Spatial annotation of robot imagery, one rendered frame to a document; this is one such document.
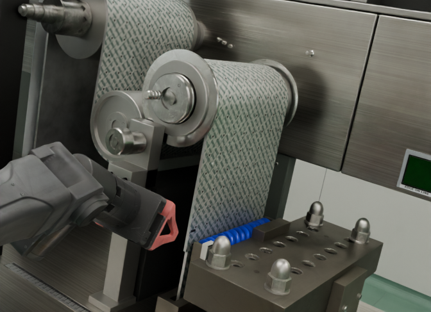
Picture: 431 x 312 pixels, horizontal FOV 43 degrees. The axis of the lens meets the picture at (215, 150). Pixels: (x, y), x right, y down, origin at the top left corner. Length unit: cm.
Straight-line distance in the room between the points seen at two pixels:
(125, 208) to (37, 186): 18
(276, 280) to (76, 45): 54
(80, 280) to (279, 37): 60
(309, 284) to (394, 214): 271
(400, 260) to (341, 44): 262
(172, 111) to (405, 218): 280
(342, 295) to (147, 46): 55
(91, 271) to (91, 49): 39
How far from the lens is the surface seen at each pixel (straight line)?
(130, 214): 69
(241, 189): 95
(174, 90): 82
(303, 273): 87
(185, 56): 84
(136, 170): 84
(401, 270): 360
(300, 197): 375
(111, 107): 95
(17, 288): 98
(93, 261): 108
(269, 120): 97
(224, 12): 121
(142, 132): 85
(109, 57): 97
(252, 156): 95
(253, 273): 83
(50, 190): 53
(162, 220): 71
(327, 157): 108
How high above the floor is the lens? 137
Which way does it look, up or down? 13 degrees down
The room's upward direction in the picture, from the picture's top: 11 degrees clockwise
